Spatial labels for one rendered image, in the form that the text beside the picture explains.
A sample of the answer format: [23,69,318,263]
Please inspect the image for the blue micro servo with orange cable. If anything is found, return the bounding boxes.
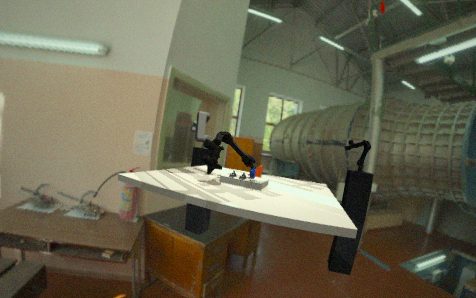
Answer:
[249,167,256,182]

